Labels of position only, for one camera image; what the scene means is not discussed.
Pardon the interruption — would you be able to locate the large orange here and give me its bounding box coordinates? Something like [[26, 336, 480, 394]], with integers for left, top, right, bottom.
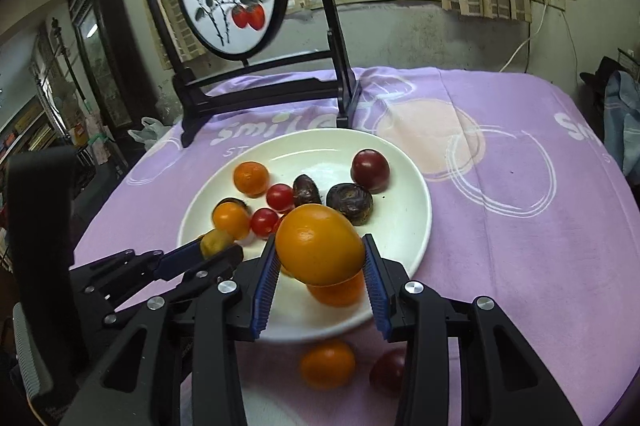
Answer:
[[305, 271, 367, 307]]

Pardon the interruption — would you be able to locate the small dark purple tomato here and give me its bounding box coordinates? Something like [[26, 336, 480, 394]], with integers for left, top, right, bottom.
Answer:
[[350, 149, 391, 194]]

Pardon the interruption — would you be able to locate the bookshelf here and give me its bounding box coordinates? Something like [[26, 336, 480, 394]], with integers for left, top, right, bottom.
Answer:
[[0, 96, 61, 161]]

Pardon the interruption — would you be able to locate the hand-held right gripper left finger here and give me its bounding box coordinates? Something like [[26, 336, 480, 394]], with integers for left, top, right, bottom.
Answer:
[[59, 233, 282, 426]]

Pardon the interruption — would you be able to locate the pile of clothes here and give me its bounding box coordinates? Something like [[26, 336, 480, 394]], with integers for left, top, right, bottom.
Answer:
[[580, 56, 640, 187]]

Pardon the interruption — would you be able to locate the yellow-orange oval fruit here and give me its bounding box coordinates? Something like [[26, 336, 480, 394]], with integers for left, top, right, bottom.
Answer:
[[275, 204, 366, 285]]

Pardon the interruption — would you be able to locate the dark wooden cabinet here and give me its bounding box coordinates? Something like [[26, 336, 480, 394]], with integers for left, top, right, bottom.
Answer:
[[67, 0, 151, 137]]

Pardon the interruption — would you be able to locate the small yellow-green fruit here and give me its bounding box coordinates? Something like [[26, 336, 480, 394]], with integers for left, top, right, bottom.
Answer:
[[200, 229, 236, 259]]

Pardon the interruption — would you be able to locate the white power cable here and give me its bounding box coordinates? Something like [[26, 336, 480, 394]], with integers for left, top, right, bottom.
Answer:
[[500, 3, 548, 71]]

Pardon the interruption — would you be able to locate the small dark water chestnut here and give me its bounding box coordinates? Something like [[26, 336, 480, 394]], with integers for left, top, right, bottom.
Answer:
[[292, 174, 322, 207]]

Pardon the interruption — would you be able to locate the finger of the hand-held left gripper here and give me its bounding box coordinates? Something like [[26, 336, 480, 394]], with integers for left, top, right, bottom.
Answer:
[[70, 240, 206, 289], [87, 246, 244, 324]]

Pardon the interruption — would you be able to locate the large dark purple tomato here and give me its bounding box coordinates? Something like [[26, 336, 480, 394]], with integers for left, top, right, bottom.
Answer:
[[369, 348, 407, 394]]

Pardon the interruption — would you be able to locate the small smooth orange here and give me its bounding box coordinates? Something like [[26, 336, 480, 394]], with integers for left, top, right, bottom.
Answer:
[[300, 340, 357, 390], [212, 202, 252, 241]]

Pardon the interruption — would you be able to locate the large dark water chestnut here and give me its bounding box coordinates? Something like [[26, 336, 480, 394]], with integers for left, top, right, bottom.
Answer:
[[326, 183, 374, 227]]

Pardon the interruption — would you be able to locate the purple tablecloth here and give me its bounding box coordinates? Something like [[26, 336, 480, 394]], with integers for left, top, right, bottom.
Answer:
[[70, 66, 640, 426]]

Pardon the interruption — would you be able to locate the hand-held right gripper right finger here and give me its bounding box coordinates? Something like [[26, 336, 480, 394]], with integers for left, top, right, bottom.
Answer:
[[362, 233, 581, 426]]

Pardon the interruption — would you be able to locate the white oval plate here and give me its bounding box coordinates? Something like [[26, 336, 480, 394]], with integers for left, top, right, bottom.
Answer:
[[177, 128, 433, 346]]

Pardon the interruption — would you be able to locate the white plastic bag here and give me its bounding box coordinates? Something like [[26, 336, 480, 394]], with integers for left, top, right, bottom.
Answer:
[[127, 117, 168, 151]]

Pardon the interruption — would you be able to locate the small mandarin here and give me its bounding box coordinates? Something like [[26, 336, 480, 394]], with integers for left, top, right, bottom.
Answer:
[[233, 161, 270, 199]]

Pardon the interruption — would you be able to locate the red cherry tomato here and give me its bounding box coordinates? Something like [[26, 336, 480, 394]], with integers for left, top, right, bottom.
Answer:
[[265, 184, 295, 213], [250, 208, 280, 238]]

